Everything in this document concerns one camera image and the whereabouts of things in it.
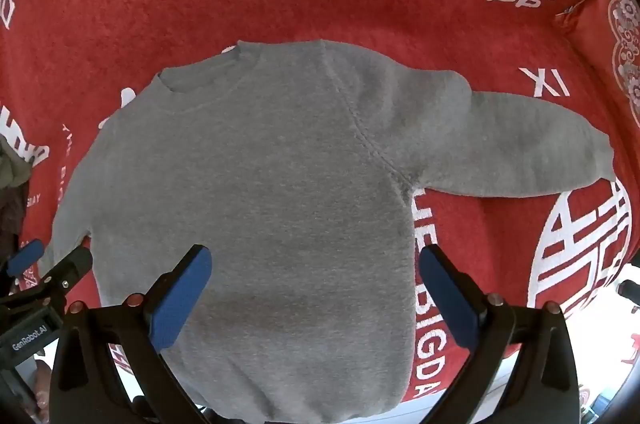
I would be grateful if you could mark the dark brown cloth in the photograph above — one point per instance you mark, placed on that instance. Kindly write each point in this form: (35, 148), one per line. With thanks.
(10, 214)

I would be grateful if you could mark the grey sweater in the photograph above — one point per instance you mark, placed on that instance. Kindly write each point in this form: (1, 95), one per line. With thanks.
(280, 184)

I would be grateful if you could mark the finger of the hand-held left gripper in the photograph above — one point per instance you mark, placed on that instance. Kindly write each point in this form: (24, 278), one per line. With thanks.
(67, 271)
(25, 255)

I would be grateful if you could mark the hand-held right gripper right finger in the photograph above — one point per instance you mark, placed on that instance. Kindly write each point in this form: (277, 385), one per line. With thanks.
(450, 299)

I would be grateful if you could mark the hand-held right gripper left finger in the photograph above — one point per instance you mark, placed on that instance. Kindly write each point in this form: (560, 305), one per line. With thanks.
(182, 299)

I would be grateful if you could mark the red printed blanket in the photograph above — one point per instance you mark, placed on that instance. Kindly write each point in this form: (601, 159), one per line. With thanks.
(150, 3)

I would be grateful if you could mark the red embroidered pillow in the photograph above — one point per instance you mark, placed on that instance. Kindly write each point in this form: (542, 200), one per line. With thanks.
(595, 43)

